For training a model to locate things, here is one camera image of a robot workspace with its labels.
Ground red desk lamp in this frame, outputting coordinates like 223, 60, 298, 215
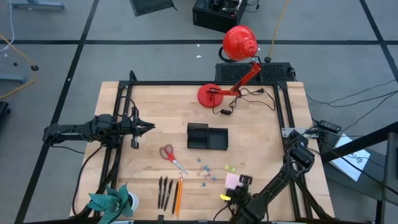
197, 24, 264, 109

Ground pink sticky note pad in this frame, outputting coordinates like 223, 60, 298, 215
224, 172, 241, 190

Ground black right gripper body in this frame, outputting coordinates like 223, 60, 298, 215
228, 174, 253, 208

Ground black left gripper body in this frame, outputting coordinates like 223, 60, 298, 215
120, 107, 140, 149

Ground grey metal desk foot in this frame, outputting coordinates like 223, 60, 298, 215
0, 73, 27, 85
8, 0, 65, 11

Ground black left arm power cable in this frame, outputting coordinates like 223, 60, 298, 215
72, 144, 105, 217

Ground yellow floor cable with plug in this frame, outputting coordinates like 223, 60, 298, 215
0, 33, 40, 100

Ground black lamp power cable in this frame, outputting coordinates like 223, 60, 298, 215
212, 87, 277, 116

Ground silver metal bracket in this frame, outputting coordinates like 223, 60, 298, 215
281, 127, 320, 139

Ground green plant in white pot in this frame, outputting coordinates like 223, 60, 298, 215
86, 182, 140, 224

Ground black mesh desk organizer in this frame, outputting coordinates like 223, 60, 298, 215
187, 122, 229, 151

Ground black perforated computer case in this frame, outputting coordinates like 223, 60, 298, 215
215, 62, 297, 83

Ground black ballpoint pen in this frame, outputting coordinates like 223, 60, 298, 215
164, 179, 174, 212
160, 176, 169, 209
171, 181, 180, 215
157, 176, 163, 210

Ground black left wrist camera cable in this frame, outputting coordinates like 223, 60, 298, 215
114, 95, 137, 119

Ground grey desk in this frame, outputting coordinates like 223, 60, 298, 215
323, 132, 398, 224

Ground black metal rig frame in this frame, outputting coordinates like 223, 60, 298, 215
70, 70, 336, 222

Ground black flat panel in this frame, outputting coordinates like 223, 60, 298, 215
129, 0, 178, 17

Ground black diagonal metal beam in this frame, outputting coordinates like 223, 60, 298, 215
320, 120, 398, 164

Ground red handled scissors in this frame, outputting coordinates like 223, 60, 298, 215
159, 144, 190, 175

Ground black power adapter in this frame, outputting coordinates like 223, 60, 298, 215
317, 119, 342, 134

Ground white paper sheet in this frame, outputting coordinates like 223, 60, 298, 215
329, 133, 372, 182

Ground black coiled cable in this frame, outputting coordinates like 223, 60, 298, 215
218, 46, 239, 64

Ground black open computer tower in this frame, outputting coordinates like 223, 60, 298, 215
192, 0, 249, 34

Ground thin black floor cable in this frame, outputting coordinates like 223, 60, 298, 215
341, 92, 398, 132
306, 79, 398, 105
310, 90, 398, 108

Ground white floor cable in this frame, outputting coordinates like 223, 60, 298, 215
0, 0, 16, 53

